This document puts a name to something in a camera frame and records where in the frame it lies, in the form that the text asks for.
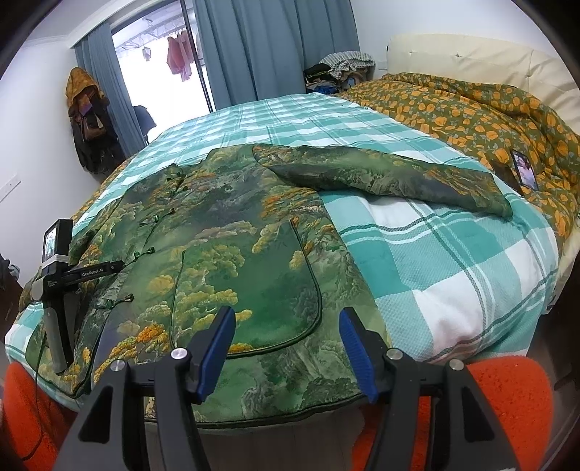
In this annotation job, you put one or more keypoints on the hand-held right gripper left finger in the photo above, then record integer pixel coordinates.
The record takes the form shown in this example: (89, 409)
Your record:
(217, 353)

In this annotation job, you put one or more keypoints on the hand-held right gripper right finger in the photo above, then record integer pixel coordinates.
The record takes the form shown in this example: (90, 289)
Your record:
(358, 357)

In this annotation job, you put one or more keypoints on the green landscape print jacket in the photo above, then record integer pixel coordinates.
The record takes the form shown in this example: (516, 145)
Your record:
(226, 253)

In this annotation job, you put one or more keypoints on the coat rack with clothes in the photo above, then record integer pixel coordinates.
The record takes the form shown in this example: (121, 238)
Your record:
(90, 136)

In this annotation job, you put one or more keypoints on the hanging pink clothes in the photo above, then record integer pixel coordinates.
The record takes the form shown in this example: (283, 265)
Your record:
(176, 56)

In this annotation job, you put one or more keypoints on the pile of folded clothes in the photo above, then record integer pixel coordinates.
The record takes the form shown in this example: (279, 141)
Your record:
(344, 63)

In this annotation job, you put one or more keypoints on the teal checked bed sheet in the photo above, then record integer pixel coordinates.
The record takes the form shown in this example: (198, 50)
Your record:
(430, 281)

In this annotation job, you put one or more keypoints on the orange floral bed sheet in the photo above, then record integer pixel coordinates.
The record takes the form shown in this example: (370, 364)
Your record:
(90, 201)

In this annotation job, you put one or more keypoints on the person's orange fleece clothing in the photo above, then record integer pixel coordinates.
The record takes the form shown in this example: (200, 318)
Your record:
(498, 398)

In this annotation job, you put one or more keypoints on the dark chair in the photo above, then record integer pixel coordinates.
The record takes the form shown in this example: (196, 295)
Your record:
(145, 122)

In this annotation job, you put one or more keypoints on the narrow blue curtain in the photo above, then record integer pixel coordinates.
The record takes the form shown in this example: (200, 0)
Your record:
(108, 81)

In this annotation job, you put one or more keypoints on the black smartphone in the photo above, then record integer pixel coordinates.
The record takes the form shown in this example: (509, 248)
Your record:
(525, 172)

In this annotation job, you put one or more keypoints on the orange floral quilt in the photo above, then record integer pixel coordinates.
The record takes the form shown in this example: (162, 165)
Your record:
(453, 113)

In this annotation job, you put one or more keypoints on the wide blue curtain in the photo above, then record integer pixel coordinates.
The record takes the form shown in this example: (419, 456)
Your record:
(272, 45)

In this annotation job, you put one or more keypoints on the white wall socket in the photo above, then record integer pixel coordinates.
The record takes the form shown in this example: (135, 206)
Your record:
(9, 188)

